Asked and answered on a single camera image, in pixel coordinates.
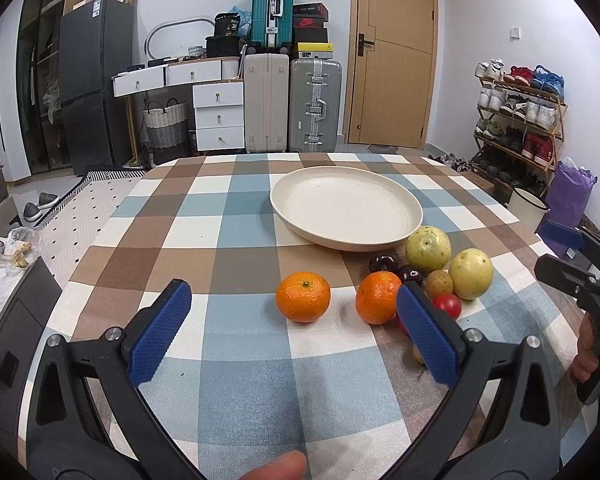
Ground black side table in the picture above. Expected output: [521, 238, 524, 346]
[0, 258, 61, 456]

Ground black refrigerator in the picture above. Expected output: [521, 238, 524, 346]
[59, 0, 134, 176]

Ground white drawer desk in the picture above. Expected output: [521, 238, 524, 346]
[112, 56, 246, 152]

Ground red cherry tomato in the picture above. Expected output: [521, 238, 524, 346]
[432, 294, 463, 320]
[396, 314, 408, 337]

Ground beige suitcase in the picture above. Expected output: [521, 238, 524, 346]
[244, 53, 289, 153]

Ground left hand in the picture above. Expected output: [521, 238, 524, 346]
[240, 450, 308, 480]

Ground checkered tablecloth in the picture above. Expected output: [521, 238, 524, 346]
[45, 153, 596, 479]

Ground black shoe box stack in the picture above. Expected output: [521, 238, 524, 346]
[292, 2, 329, 42]

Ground right hand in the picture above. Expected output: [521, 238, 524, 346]
[570, 313, 600, 382]

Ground yellow shoe box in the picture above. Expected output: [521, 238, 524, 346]
[297, 41, 334, 60]

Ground cream round plate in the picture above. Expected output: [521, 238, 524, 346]
[270, 166, 424, 252]

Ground white bucket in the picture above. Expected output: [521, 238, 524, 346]
[507, 188, 550, 232]

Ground brown longan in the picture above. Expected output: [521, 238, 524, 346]
[424, 270, 454, 300]
[412, 344, 425, 365]

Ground teal suitcase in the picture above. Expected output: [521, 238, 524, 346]
[250, 0, 294, 54]

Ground purple bag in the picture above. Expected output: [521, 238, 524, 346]
[536, 157, 597, 257]

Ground woven laundry basket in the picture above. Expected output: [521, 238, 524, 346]
[143, 98, 192, 166]

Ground grey slippers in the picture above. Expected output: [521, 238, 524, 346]
[23, 192, 59, 222]

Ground wooden door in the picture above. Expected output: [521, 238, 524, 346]
[343, 0, 438, 148]

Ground orange mandarin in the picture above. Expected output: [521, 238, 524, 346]
[355, 271, 402, 325]
[275, 272, 330, 324]

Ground silver aluminium suitcase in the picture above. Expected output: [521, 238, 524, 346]
[288, 58, 342, 153]

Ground yellow guava front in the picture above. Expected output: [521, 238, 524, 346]
[449, 248, 494, 301]

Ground wooden shoe rack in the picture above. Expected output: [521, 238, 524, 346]
[470, 58, 568, 198]

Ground yellow-green guava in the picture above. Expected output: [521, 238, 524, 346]
[405, 226, 452, 274]

